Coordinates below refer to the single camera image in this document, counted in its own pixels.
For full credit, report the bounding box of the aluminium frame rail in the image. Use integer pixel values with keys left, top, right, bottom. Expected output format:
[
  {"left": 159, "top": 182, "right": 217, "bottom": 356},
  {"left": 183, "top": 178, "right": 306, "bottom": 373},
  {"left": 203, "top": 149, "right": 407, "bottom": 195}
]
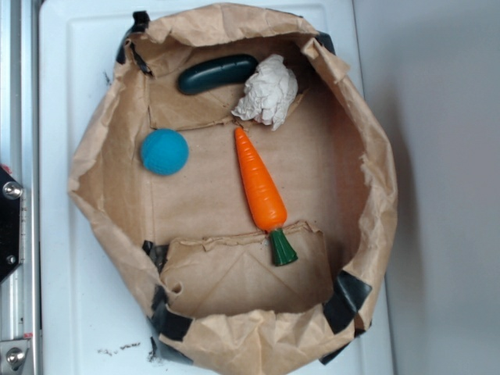
[{"left": 1, "top": 1, "right": 42, "bottom": 374}]

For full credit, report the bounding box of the orange plastic carrot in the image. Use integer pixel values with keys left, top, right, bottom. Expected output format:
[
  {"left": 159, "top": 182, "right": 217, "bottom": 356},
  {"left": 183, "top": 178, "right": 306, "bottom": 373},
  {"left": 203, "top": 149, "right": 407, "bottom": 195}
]
[{"left": 234, "top": 128, "right": 298, "bottom": 266}]

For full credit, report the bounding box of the crumpled white paper ball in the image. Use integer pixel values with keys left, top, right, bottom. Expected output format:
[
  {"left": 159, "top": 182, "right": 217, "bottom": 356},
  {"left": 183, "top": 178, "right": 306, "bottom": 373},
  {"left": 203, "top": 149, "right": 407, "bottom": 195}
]
[{"left": 231, "top": 54, "right": 298, "bottom": 131}]

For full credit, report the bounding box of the blue rubber ball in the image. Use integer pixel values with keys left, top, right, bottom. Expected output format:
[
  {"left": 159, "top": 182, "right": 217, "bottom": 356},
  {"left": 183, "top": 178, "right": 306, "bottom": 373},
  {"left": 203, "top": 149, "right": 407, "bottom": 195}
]
[{"left": 141, "top": 129, "right": 189, "bottom": 176}]

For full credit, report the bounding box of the black metal bracket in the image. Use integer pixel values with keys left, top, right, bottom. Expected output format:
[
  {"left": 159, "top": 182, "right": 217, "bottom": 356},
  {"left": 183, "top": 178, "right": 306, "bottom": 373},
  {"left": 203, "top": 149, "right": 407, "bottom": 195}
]
[{"left": 1, "top": 164, "right": 23, "bottom": 283}]

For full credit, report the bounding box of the brown paper bag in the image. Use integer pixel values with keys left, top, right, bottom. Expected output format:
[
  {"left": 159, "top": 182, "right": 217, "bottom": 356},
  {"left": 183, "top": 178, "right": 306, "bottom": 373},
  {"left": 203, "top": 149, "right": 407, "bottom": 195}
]
[{"left": 68, "top": 3, "right": 398, "bottom": 374}]

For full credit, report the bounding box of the dark green plastic pickle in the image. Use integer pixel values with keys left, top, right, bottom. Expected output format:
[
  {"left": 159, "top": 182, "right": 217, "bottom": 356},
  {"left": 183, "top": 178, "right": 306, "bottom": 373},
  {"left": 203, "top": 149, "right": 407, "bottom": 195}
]
[{"left": 177, "top": 54, "right": 259, "bottom": 95}]

